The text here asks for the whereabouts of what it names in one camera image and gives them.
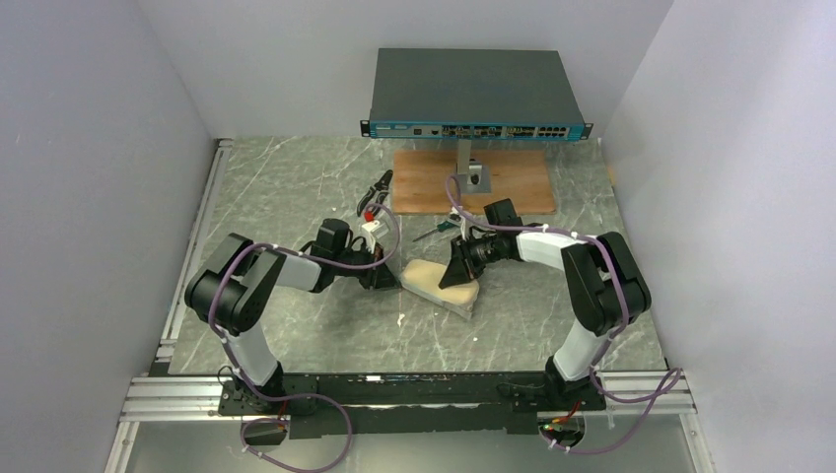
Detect aluminium front frame rail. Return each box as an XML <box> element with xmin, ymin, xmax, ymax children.
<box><xmin>105</xmin><ymin>372</ymin><xmax>716</xmax><ymax>472</ymax></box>

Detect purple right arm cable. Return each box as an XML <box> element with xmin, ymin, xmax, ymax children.
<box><xmin>445</xmin><ymin>172</ymin><xmax>684</xmax><ymax>456</ymax></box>

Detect green handled screwdriver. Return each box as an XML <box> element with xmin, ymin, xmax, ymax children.
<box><xmin>412</xmin><ymin>221</ymin><xmax>457</xmax><ymax>242</ymax></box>

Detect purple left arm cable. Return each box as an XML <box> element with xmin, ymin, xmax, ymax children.
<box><xmin>208</xmin><ymin>203</ymin><xmax>402</xmax><ymax>473</ymax></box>

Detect grey network switch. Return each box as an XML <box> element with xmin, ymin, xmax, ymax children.
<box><xmin>360</xmin><ymin>48</ymin><xmax>593</xmax><ymax>142</ymax></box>

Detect white aluminium table rail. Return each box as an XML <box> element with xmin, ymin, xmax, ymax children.
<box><xmin>154</xmin><ymin>138</ymin><xmax>235</xmax><ymax>364</ymax></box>

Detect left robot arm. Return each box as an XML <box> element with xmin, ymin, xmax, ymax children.
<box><xmin>183</xmin><ymin>218</ymin><xmax>400</xmax><ymax>397</ymax></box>

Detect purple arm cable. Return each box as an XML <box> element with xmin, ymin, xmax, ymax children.
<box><xmin>208</xmin><ymin>203</ymin><xmax>402</xmax><ymax>473</ymax></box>
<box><xmin>445</xmin><ymin>172</ymin><xmax>684</xmax><ymax>456</ymax></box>

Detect beige umbrella case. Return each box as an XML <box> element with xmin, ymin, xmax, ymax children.
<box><xmin>399</xmin><ymin>259</ymin><xmax>480</xmax><ymax>320</ymax></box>

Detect grey metal stand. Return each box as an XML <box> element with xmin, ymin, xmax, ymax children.
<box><xmin>454</xmin><ymin>139</ymin><xmax>492</xmax><ymax>194</ymax></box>

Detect black pliers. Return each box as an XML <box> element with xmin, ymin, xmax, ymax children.
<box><xmin>356</xmin><ymin>169</ymin><xmax>393</xmax><ymax>217</ymax></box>

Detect wooden board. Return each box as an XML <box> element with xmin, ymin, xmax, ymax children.
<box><xmin>390</xmin><ymin>150</ymin><xmax>557</xmax><ymax>215</ymax></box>

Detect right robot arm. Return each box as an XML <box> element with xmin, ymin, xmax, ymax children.
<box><xmin>439</xmin><ymin>199</ymin><xmax>652</xmax><ymax>382</ymax></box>

